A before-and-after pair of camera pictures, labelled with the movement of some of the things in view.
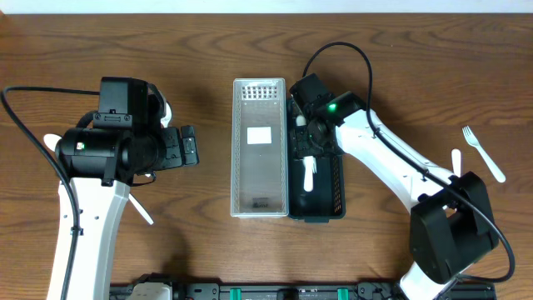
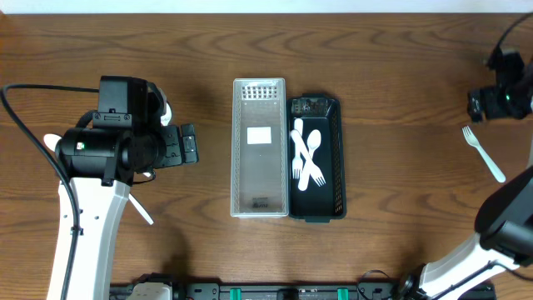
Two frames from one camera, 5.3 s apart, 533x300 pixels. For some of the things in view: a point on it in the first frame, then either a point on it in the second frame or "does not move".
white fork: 456,161 to 313,168
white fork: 473,140 does not move
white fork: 314,165 to 297,163
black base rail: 478,290 does not move
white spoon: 166,119 does not move
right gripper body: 303,145 to 501,103
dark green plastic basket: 326,201 does not move
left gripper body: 188,145 does not move
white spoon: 51,140 does not move
